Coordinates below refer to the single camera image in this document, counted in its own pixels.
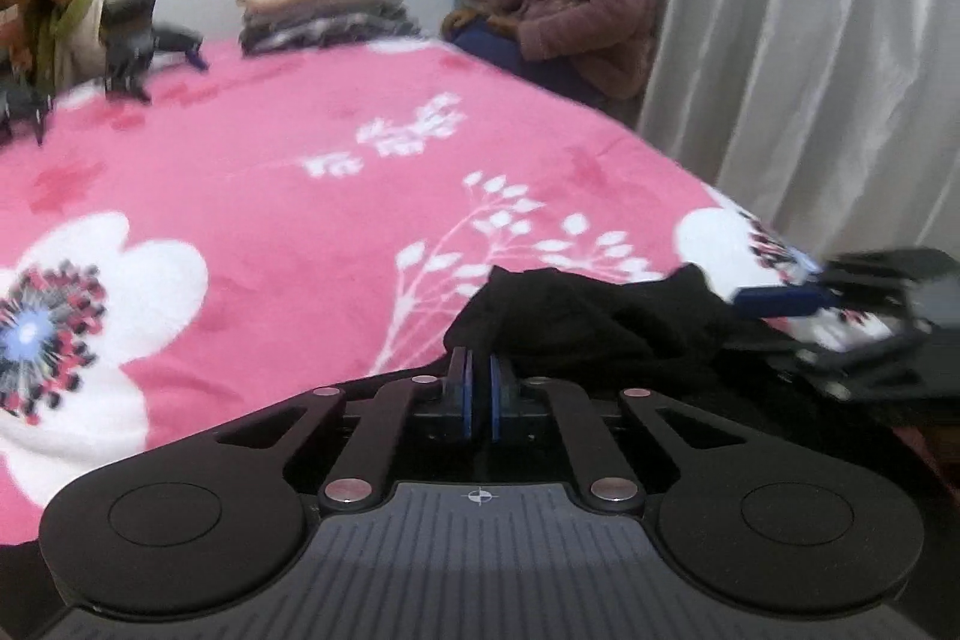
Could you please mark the grey curtain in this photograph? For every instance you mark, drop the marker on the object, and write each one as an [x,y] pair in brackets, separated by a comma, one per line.
[810,48]

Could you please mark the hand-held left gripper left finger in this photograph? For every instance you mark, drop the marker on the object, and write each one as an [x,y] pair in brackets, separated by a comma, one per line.
[466,396]

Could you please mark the spare black gripper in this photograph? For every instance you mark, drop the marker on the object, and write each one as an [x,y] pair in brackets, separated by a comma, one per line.
[135,40]
[22,104]

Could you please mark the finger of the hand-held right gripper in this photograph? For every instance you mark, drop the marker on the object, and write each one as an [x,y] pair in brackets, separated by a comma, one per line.
[870,366]
[772,301]

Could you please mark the pink floral blanket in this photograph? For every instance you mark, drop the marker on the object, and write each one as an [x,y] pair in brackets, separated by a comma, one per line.
[262,160]

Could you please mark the black garment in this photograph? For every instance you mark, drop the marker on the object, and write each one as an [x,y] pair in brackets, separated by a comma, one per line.
[585,317]

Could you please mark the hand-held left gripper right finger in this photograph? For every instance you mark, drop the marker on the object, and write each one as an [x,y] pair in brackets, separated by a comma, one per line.
[496,396]

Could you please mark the stack of folded clothes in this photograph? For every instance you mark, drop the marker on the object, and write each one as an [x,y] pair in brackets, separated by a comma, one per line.
[330,10]

